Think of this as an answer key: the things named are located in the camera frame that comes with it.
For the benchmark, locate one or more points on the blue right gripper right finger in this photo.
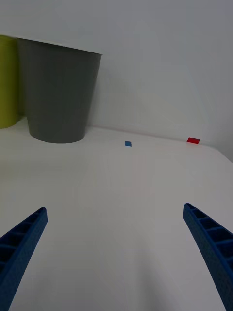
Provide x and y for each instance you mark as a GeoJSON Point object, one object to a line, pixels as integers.
{"type": "Point", "coordinates": [213, 240]}

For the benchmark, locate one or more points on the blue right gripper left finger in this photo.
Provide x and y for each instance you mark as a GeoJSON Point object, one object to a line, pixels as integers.
{"type": "Point", "coordinates": [21, 245]}

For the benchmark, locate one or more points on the grey plastic waste bin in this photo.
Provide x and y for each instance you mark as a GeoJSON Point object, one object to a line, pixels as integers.
{"type": "Point", "coordinates": [58, 92]}

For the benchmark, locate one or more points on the yellow-green plastic waste bin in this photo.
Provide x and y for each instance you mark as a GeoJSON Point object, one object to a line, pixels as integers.
{"type": "Point", "coordinates": [7, 82]}

